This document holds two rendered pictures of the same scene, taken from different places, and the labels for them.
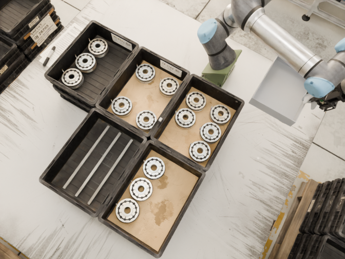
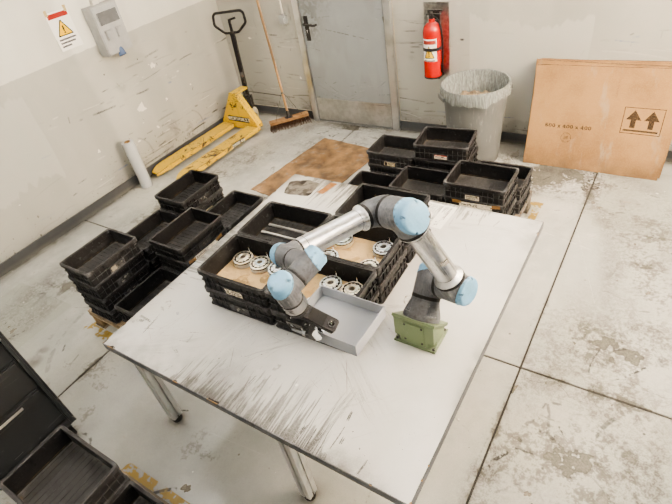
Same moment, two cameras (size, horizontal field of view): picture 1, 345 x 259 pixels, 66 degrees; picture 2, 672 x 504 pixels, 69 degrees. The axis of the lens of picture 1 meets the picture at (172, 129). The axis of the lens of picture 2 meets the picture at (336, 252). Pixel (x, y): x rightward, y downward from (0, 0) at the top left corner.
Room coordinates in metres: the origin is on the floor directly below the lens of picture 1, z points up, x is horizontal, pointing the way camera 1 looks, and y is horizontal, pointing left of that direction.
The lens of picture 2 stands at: (0.96, -1.61, 2.32)
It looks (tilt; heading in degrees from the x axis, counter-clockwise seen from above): 39 degrees down; 105
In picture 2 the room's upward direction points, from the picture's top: 11 degrees counter-clockwise
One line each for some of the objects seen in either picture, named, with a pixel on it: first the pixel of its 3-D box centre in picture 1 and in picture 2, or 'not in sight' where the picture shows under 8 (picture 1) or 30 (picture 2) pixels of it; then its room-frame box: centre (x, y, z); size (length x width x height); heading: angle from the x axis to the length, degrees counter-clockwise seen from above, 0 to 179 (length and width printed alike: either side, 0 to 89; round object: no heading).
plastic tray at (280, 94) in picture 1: (284, 88); (337, 318); (0.61, -0.46, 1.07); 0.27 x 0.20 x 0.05; 155
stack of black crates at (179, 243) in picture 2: not in sight; (196, 253); (-0.63, 0.79, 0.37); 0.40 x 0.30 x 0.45; 66
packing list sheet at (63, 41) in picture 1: (69, 48); (422, 211); (0.90, 0.68, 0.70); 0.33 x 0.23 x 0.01; 156
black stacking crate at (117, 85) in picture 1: (145, 94); (355, 250); (0.59, 0.16, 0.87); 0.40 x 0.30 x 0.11; 157
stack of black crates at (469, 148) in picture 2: not in sight; (445, 164); (1.06, 1.73, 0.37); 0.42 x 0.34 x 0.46; 156
